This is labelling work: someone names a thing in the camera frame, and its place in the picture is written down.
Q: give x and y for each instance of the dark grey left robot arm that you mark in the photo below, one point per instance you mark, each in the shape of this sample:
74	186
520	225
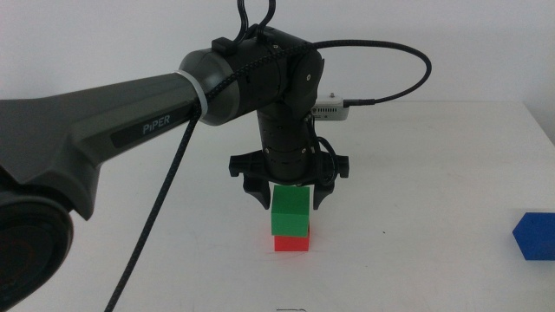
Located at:
86	125

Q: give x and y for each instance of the blue cube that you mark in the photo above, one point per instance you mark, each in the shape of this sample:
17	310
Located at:
537	237

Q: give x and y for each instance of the red cube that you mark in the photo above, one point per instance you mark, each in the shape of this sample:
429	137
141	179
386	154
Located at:
290	244

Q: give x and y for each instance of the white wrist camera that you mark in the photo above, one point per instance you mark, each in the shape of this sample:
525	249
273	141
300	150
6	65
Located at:
331	112

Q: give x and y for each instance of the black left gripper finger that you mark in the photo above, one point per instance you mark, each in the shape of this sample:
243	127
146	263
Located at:
260	193
321	195

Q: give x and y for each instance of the green cube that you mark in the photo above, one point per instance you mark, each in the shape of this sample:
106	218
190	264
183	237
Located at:
289	212

